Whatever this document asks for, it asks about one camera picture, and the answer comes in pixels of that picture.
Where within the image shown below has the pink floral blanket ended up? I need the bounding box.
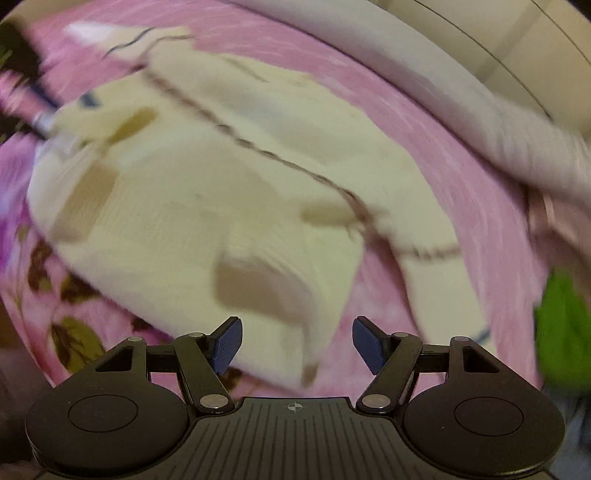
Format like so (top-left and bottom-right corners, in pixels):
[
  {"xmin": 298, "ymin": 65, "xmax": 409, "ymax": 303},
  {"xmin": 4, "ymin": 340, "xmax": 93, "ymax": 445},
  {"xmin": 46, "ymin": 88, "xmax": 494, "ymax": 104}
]
[{"xmin": 0, "ymin": 0, "xmax": 555, "ymax": 402}]

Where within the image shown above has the light pink cloth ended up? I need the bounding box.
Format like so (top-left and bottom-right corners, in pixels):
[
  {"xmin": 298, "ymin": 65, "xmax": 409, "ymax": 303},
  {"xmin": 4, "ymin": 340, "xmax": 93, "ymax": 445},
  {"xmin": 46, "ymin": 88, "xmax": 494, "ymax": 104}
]
[{"xmin": 526, "ymin": 189, "xmax": 591, "ymax": 278}]

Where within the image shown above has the cream zip jacket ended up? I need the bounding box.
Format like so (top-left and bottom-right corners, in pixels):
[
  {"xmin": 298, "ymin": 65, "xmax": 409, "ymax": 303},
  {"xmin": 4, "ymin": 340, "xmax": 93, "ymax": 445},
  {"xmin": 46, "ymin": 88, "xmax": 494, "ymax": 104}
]
[{"xmin": 28, "ymin": 25, "xmax": 490, "ymax": 388}]

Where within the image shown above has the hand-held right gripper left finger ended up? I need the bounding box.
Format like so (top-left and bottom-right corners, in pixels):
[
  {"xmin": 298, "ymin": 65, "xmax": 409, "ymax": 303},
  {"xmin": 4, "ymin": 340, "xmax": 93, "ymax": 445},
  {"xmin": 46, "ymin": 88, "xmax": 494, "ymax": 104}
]
[{"xmin": 95, "ymin": 316, "xmax": 243, "ymax": 413}]

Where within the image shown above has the white wardrobe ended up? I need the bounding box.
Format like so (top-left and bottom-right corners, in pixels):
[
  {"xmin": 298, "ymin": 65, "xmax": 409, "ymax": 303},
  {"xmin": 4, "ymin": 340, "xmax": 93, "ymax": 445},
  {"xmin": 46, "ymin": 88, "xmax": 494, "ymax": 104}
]
[{"xmin": 379, "ymin": 0, "xmax": 591, "ymax": 121}]

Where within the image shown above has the green cloth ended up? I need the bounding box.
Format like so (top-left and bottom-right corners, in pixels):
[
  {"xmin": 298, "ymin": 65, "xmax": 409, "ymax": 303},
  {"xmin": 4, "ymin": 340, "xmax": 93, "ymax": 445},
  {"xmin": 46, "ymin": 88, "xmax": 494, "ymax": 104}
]
[{"xmin": 533, "ymin": 270, "xmax": 591, "ymax": 393}]

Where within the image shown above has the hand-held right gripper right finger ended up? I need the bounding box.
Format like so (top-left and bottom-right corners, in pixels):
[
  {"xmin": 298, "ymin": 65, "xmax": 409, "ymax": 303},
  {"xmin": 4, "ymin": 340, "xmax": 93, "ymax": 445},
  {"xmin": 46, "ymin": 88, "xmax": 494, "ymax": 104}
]
[{"xmin": 352, "ymin": 316, "xmax": 502, "ymax": 413}]

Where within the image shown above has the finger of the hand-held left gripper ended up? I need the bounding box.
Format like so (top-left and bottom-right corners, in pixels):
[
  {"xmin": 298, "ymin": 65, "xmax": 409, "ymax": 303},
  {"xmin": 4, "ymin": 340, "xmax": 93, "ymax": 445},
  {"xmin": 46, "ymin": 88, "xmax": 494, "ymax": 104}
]
[{"xmin": 25, "ymin": 78, "xmax": 63, "ymax": 139}]

